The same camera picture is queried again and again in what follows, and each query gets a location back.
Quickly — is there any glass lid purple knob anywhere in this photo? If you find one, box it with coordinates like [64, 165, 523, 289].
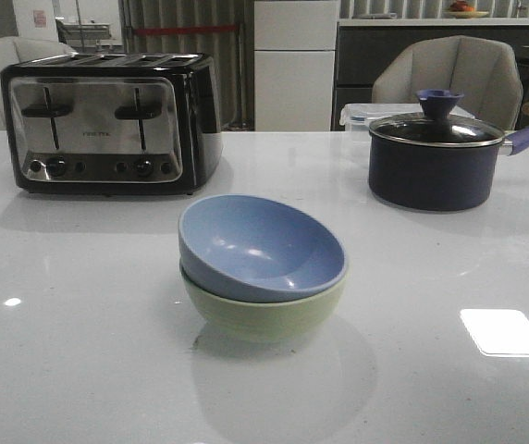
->
[369, 89, 505, 148]

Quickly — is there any blue bowl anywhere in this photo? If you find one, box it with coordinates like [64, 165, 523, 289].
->
[178, 194, 348, 303]

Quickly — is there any dark blue saucepan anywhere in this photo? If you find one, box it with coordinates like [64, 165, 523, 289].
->
[368, 127, 529, 212]

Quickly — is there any green bowl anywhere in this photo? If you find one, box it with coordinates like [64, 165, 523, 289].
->
[179, 268, 347, 343]

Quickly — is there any beige upholstered chair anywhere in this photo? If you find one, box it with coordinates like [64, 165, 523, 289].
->
[372, 35, 523, 130]

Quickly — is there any black silver toaster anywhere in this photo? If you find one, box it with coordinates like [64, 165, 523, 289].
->
[0, 53, 223, 195]

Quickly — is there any clear plastic food container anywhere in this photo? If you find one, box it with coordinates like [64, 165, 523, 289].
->
[338, 102, 474, 132]

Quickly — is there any white refrigerator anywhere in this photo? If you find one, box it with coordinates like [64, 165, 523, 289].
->
[254, 1, 340, 131]

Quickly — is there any metal stanchion post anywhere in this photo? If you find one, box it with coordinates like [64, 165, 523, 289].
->
[119, 0, 135, 53]

